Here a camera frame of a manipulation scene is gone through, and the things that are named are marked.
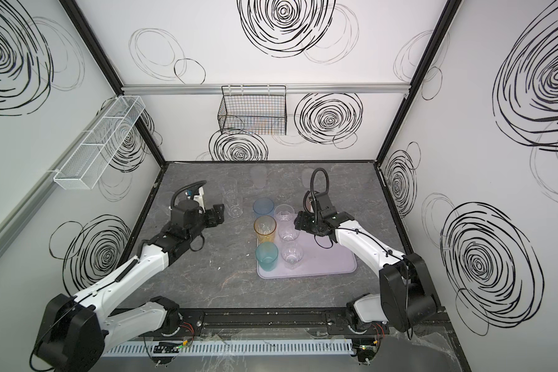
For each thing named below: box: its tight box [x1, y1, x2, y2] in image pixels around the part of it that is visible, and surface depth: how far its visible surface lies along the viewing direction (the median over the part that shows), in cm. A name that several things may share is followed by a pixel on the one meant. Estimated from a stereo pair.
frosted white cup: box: [250, 165, 268, 190], surface depth 111 cm
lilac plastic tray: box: [257, 228, 358, 279], surface depth 86 cm
